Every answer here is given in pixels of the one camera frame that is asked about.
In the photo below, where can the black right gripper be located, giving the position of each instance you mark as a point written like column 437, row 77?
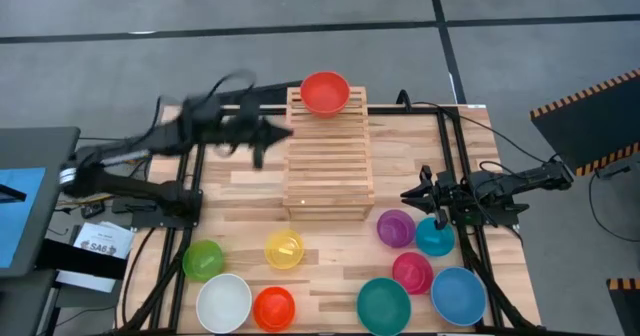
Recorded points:
column 445, row 196

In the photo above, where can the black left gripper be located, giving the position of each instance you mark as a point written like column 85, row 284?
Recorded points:
column 232, row 123

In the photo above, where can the small purple bowl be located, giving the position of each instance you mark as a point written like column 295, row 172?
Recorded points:
column 396, row 228

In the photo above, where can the small cyan bowl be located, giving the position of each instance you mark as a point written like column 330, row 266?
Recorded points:
column 435, row 241

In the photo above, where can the large red bowl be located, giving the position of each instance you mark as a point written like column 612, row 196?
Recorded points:
column 325, row 92

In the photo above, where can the small pink bowl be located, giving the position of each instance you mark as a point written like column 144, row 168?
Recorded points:
column 413, row 273

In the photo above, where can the large teal bowl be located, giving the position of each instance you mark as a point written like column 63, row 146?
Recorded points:
column 384, row 306

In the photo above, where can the small yellow bowl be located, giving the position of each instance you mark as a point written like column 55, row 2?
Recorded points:
column 284, row 249

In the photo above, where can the small green bowl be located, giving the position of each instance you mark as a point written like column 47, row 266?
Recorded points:
column 203, row 261

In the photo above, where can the small orange bowl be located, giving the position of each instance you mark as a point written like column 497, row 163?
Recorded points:
column 274, row 309

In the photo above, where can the large white bowl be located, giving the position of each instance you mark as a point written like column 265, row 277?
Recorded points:
column 223, row 303

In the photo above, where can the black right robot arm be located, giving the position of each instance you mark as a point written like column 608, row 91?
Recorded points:
column 520, row 181

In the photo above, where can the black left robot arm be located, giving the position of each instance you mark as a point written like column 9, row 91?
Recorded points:
column 125, row 188

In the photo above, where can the wooden slatted shelf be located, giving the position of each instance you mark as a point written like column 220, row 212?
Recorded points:
column 327, row 166

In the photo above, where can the large blue bowl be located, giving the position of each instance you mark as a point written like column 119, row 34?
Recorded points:
column 458, row 296

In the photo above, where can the large black hazard-striped panel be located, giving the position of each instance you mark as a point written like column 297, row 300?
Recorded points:
column 590, row 131

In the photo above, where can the small black controller box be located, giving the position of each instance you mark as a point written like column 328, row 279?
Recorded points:
column 92, row 210

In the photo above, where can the white printed paper sheet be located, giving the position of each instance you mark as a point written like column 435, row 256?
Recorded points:
column 102, row 239

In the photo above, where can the black monitor blue screen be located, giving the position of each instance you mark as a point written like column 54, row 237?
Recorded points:
column 55, row 201

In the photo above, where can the black flat board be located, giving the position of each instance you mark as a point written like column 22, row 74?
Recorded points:
column 75, row 261

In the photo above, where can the small black hazard-striped panel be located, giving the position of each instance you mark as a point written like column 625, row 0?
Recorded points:
column 627, row 308

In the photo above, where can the white plain paper sheet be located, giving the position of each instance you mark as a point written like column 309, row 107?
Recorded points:
column 85, row 281

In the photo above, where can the dark grey desk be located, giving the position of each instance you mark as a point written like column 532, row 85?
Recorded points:
column 25, row 306

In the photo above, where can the black aluminium table frame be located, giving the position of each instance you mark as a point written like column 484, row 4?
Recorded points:
column 390, row 110

